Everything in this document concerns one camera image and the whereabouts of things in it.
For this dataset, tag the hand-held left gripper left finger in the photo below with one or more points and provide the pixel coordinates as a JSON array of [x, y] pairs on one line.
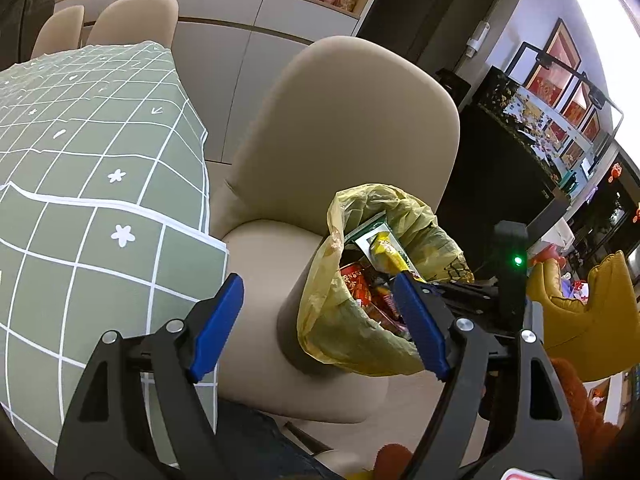
[[220, 325]]

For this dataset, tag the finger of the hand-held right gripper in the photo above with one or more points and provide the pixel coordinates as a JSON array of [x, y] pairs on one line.
[[465, 289], [482, 310]]

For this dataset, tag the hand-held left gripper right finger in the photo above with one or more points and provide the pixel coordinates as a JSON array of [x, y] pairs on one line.
[[420, 320]]

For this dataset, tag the yellow snack bag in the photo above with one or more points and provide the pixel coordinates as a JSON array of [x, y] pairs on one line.
[[387, 255]]

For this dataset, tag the snack wrappers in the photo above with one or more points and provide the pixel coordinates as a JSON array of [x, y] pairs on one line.
[[356, 285]]

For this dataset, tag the yellow plastic trash bag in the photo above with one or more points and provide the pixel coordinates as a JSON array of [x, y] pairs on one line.
[[350, 350]]

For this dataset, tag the green carton box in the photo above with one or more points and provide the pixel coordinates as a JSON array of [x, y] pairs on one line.
[[367, 227]]

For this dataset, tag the person's right forearm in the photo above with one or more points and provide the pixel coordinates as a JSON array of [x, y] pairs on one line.
[[585, 410]]

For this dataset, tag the person's left forearm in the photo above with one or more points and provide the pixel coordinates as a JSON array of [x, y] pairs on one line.
[[395, 462]]

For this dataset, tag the yellow armchair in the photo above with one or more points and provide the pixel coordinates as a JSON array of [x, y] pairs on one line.
[[590, 330]]

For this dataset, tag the black lacquer cabinet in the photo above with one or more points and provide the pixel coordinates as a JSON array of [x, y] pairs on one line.
[[490, 160]]

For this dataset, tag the person's jeans leg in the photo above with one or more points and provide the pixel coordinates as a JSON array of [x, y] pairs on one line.
[[270, 445]]

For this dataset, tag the green checked tablecloth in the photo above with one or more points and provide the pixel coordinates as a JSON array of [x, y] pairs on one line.
[[100, 240]]

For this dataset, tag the beige dining chair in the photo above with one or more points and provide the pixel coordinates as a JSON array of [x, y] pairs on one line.
[[340, 135], [135, 20], [57, 32]]

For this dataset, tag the white sideboard cabinet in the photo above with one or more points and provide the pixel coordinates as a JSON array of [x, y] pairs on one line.
[[225, 60]]

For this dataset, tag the white wall device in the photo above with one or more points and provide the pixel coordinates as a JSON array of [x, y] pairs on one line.
[[478, 39]]

